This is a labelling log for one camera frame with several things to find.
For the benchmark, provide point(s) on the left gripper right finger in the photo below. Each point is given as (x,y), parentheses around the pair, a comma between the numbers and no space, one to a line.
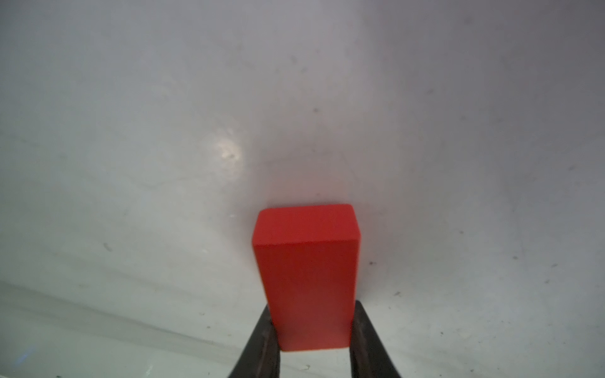
(368,356)

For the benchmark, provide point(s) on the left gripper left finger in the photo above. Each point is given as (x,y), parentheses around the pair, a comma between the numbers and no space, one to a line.
(261,356)

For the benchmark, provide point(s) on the red block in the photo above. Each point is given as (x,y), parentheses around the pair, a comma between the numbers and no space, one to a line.
(308,259)

